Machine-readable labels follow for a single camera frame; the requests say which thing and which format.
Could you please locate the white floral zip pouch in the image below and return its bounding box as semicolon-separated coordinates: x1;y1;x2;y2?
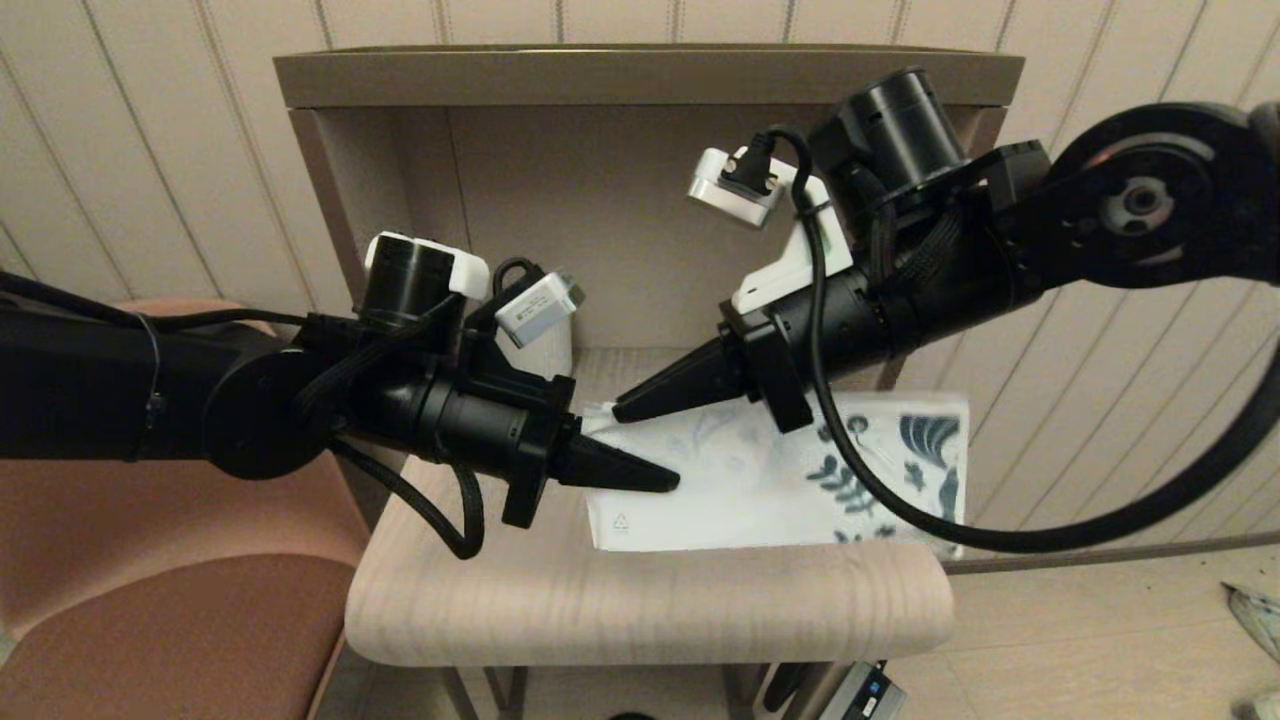
580;392;971;554

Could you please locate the white ribbed ceramic mug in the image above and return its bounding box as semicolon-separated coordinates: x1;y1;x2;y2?
520;320;574;379

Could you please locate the beige wooden desk with hutch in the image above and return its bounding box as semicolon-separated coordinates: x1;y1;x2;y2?
273;45;1023;720

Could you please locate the pink chair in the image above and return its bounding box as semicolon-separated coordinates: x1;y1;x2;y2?
0;298;373;720

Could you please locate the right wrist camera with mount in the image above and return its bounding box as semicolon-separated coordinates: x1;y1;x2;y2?
687;148;856;313

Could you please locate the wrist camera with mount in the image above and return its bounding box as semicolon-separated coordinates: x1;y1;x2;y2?
687;148;856;313
363;232;586;349

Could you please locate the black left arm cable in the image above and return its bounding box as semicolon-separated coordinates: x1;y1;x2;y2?
330;440;486;561

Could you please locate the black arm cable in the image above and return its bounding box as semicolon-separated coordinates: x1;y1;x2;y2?
330;440;486;561
735;128;1280;554

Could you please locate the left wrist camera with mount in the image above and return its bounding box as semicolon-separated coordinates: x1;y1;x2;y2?
363;232;586;349

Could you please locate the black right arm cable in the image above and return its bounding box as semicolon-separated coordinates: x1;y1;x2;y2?
735;128;1280;554

